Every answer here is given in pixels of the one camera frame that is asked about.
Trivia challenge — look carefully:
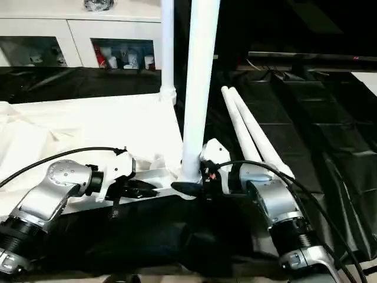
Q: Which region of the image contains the red package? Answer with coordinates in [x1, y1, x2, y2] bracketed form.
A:
[95, 44, 109, 69]

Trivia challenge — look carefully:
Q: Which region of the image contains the white plastic table top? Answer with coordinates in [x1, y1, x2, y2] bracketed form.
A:
[0, 85, 201, 216]

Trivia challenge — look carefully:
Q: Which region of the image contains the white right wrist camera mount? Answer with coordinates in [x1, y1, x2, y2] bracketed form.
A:
[199, 138, 233, 195]

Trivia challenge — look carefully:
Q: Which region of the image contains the white glass door cabinet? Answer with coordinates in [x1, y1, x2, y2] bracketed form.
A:
[0, 0, 163, 71]

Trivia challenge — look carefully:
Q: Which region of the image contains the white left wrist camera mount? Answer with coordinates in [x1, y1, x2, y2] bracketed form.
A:
[95, 149, 137, 203]

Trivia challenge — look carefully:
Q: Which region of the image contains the tangled dark cable bundle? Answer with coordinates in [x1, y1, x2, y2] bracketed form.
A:
[83, 0, 118, 13]

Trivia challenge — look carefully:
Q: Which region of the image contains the white plastic table leg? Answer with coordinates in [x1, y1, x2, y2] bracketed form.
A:
[159, 0, 178, 103]
[178, 0, 221, 186]
[228, 87, 296, 180]
[220, 85, 266, 162]

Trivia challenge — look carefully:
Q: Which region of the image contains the black flat monitor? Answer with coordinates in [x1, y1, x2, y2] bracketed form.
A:
[246, 0, 377, 71]

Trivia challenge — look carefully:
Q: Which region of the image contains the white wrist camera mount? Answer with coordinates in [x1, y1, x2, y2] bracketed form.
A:
[95, 149, 137, 203]
[199, 138, 233, 195]

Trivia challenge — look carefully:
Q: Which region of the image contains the black glossy mat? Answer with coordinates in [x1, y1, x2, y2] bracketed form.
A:
[0, 64, 377, 278]

